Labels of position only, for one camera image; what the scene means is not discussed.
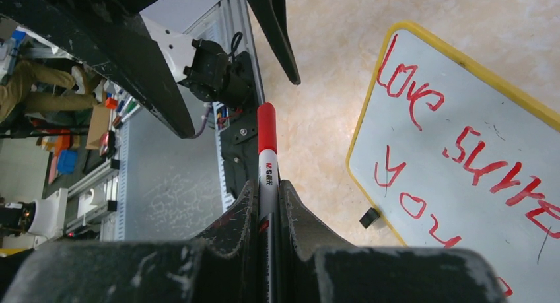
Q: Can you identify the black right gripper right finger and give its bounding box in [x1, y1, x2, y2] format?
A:
[279, 180, 506, 302]

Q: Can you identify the person in khaki trousers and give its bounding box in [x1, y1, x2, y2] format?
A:
[0, 58, 102, 123]

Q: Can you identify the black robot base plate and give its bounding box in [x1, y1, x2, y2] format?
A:
[213, 51, 260, 211]

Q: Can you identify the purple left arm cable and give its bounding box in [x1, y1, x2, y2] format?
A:
[192, 104, 215, 140]

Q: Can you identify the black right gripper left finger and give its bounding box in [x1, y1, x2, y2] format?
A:
[3, 180, 259, 302]

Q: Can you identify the red marker cap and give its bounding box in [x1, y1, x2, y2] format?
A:
[257, 102, 277, 154]

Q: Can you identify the yellow framed whiteboard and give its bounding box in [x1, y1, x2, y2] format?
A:
[346, 21, 559, 302]

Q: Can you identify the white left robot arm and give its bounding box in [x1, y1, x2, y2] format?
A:
[1, 0, 253, 139]

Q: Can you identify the aluminium frame rail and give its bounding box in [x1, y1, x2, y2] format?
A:
[65, 0, 264, 241]

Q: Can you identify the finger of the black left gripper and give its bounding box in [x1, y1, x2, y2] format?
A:
[1, 0, 195, 139]
[247, 0, 301, 85]

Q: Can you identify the red white marker pen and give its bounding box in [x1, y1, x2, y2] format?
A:
[259, 149, 280, 302]

